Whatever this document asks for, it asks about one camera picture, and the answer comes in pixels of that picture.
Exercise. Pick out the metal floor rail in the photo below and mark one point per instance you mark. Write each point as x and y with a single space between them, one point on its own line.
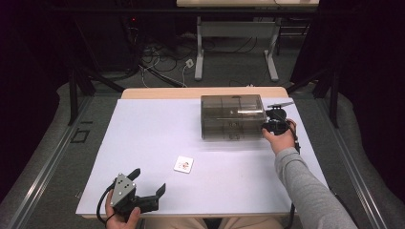
47 162
353 171

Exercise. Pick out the white metal frame desk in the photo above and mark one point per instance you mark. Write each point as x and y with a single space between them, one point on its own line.
235 28

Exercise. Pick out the white square cartoon coaster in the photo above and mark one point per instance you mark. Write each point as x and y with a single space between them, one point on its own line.
183 164

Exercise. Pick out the white power adapter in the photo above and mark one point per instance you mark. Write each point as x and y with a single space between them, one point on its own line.
189 63

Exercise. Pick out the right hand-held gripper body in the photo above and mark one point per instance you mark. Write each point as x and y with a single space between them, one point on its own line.
277 125

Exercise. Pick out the white table mat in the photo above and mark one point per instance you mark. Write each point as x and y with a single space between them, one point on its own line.
153 127

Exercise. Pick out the black metal stand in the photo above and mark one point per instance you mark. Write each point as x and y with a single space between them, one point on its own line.
76 92
332 92

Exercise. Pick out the person's right hand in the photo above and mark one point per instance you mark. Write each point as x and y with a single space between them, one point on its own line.
283 143

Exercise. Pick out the person's left hand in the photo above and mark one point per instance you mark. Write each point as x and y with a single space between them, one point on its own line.
119 222

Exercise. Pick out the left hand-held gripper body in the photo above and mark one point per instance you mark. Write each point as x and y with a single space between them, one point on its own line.
123 191

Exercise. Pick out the smoky transparent drawer organizer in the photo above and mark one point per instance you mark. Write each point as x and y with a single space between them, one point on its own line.
232 108

